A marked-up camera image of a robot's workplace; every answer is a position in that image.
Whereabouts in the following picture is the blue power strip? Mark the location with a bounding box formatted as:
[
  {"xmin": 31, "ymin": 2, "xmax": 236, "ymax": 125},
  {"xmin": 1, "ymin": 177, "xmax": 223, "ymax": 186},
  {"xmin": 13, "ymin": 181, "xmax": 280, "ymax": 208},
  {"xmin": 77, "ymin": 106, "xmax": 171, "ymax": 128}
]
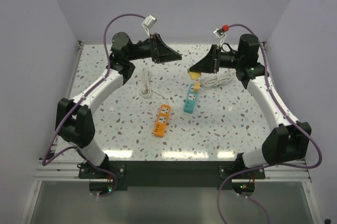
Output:
[{"xmin": 183, "ymin": 84, "xmax": 198, "ymax": 114}]

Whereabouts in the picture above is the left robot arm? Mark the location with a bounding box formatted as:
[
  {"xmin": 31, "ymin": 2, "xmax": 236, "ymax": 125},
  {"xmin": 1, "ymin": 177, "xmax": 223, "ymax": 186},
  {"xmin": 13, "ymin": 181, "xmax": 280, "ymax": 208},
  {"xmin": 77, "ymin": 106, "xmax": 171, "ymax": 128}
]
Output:
[{"xmin": 56, "ymin": 32, "xmax": 182, "ymax": 178}]

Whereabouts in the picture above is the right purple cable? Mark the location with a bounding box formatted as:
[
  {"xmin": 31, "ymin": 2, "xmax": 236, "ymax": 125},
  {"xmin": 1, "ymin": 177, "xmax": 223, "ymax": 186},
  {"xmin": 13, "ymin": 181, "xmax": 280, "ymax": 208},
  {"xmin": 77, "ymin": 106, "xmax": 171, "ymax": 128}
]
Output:
[{"xmin": 216, "ymin": 23, "xmax": 323, "ymax": 224}]

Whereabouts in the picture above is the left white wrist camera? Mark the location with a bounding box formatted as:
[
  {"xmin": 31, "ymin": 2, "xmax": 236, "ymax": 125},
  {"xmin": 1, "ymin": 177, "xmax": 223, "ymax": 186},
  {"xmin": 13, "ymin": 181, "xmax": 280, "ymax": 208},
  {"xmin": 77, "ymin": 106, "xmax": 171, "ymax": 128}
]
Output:
[{"xmin": 142, "ymin": 15, "xmax": 157, "ymax": 38}]

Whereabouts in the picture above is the orange strip white cord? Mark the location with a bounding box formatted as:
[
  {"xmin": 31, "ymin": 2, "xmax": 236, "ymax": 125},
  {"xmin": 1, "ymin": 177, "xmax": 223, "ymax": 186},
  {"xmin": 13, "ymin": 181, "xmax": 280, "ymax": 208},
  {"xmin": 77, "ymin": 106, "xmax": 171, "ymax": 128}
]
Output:
[{"xmin": 140, "ymin": 67, "xmax": 172, "ymax": 104}]

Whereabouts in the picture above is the yellow plug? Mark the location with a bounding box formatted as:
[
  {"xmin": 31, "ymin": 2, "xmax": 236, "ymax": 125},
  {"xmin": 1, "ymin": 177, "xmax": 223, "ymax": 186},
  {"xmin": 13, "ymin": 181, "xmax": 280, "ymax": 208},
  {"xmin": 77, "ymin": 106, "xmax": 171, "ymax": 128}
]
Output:
[{"xmin": 187, "ymin": 65, "xmax": 202, "ymax": 80}]

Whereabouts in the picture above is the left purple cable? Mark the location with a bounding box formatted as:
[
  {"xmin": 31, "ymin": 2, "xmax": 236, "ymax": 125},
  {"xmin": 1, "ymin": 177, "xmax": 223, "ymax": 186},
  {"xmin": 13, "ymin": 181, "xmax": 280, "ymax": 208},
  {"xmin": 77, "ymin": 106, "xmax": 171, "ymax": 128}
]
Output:
[{"xmin": 41, "ymin": 13, "xmax": 148, "ymax": 197}]

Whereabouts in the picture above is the purple cable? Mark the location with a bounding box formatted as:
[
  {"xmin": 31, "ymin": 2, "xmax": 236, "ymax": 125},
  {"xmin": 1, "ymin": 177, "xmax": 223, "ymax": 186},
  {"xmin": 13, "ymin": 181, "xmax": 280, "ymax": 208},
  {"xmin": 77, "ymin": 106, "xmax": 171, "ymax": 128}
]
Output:
[
  {"xmin": 216, "ymin": 23, "xmax": 323, "ymax": 224},
  {"xmin": 41, "ymin": 13, "xmax": 148, "ymax": 197}
]

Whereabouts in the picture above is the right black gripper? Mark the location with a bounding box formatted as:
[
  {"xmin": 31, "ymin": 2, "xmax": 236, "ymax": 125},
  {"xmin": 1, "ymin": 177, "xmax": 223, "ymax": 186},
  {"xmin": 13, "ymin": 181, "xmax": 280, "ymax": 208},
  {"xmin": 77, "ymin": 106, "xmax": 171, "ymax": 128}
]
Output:
[{"xmin": 190, "ymin": 45, "xmax": 243, "ymax": 74}]

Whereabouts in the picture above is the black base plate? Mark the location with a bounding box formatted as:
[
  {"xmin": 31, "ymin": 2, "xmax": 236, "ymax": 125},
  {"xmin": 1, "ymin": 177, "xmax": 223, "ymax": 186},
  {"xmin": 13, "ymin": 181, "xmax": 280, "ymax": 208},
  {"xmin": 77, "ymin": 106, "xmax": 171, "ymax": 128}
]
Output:
[{"xmin": 77, "ymin": 161, "xmax": 265, "ymax": 194}]

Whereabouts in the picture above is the aluminium rail frame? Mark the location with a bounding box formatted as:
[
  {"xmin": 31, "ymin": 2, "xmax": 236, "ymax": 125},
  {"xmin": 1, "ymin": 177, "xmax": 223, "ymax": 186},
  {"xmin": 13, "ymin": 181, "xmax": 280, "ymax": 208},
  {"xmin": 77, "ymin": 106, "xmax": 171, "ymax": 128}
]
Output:
[{"xmin": 33, "ymin": 40, "xmax": 312, "ymax": 182}]

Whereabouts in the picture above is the blue strip white cord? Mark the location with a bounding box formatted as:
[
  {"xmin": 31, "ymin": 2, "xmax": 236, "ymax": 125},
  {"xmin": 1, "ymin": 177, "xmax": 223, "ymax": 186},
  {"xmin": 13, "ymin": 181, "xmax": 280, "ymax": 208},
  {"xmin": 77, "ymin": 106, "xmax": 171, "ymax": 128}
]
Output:
[{"xmin": 197, "ymin": 68, "xmax": 237, "ymax": 88}]

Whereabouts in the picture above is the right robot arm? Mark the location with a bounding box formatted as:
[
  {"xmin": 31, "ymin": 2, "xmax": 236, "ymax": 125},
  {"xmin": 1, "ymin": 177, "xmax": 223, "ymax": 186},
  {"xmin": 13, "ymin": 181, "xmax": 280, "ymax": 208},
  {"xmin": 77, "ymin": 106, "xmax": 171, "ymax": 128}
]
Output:
[{"xmin": 189, "ymin": 34, "xmax": 311, "ymax": 178}]

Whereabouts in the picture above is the orange power strip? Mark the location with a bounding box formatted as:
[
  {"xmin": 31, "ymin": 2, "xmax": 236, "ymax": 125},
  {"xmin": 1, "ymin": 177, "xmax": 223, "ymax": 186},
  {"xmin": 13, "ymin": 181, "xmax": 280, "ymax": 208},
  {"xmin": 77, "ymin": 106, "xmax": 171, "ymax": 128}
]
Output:
[{"xmin": 153, "ymin": 105, "xmax": 171, "ymax": 138}]

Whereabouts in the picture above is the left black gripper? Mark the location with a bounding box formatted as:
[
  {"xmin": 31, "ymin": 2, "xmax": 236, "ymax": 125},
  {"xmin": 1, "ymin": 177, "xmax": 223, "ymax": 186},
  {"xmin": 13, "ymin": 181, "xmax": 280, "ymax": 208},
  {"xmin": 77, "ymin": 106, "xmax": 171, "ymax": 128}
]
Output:
[{"xmin": 127, "ymin": 34, "xmax": 182, "ymax": 64}]

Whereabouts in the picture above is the yellow plug adapter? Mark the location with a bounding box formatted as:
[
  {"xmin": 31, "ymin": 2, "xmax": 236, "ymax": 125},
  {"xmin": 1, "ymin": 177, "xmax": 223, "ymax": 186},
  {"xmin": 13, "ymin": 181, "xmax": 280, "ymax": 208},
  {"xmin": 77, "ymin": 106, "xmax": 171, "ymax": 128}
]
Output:
[{"xmin": 193, "ymin": 82, "xmax": 201, "ymax": 93}]

